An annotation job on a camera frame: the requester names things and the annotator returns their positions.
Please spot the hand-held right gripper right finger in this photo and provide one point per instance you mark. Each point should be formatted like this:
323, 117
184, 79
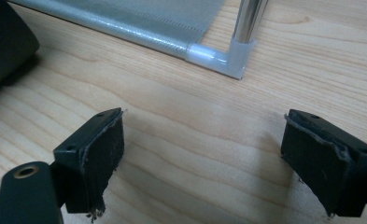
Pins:
324, 161

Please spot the clear plastic rack frame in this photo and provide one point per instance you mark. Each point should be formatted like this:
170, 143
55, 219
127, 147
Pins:
184, 31

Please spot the dark rounded object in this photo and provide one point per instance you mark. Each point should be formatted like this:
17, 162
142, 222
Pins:
7, 40

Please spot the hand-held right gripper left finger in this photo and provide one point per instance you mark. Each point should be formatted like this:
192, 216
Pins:
91, 161

